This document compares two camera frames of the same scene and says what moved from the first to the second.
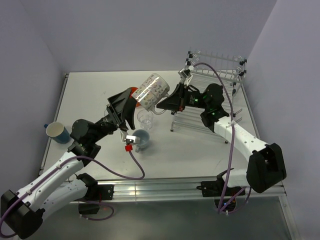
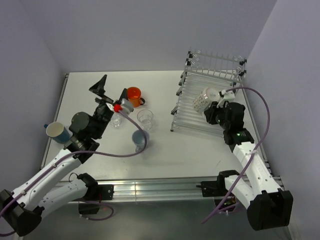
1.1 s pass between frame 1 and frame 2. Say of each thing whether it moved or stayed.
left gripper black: moved
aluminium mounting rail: stayed
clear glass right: stayed
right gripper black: moved
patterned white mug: moved
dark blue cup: stayed
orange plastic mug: stayed
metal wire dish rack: stayed
